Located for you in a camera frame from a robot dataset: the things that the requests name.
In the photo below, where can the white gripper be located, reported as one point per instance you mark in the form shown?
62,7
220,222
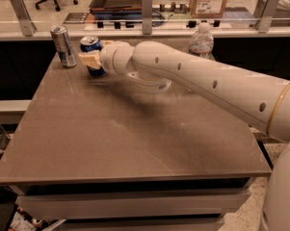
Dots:
107,57

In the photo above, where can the blue pepsi can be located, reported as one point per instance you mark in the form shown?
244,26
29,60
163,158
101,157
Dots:
89,44

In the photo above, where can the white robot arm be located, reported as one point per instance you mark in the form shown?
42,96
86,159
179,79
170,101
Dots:
262,101

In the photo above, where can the silver redbull can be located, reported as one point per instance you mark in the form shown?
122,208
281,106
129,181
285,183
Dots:
63,46

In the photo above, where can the clear plastic water bottle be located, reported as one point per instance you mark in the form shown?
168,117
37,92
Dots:
202,42

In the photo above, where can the brown cardboard box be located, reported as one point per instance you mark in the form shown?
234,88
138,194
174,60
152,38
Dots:
207,8

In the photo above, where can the upper grey drawer front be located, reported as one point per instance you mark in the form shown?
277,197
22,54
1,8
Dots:
134,204

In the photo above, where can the grey drawer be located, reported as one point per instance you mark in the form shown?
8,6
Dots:
134,204
179,224

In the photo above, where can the lower grey drawer front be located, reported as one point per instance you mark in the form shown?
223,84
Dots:
179,224

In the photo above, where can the middle metal glass bracket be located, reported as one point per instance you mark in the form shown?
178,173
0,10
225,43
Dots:
147,17

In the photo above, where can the metal glass bracket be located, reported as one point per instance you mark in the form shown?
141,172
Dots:
25,21
147,17
265,15

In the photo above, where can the left metal glass bracket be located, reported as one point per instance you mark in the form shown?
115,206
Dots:
25,21

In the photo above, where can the right metal glass bracket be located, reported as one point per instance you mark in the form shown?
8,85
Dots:
265,15

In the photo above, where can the black floor rail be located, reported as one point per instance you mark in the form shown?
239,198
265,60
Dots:
265,154

